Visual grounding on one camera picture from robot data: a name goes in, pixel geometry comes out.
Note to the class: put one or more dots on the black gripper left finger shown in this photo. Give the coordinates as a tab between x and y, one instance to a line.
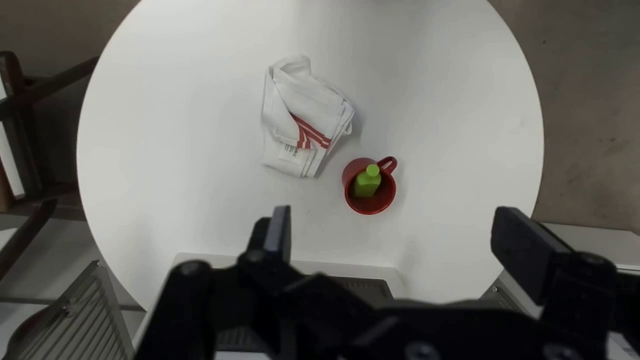
277	237

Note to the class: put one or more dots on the small dark object on table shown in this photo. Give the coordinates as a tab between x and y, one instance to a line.
370	203

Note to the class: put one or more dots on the wooden chair with white seat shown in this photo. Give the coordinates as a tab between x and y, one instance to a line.
27	220

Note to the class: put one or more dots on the small green bottle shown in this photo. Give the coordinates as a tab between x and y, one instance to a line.
366	180

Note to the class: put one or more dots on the grey slatted chair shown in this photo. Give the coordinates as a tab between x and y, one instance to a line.
81	321

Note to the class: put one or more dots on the white flat panel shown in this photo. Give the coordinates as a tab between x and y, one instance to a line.
600	240

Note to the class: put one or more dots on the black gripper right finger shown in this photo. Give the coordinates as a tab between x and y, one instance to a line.
531	253

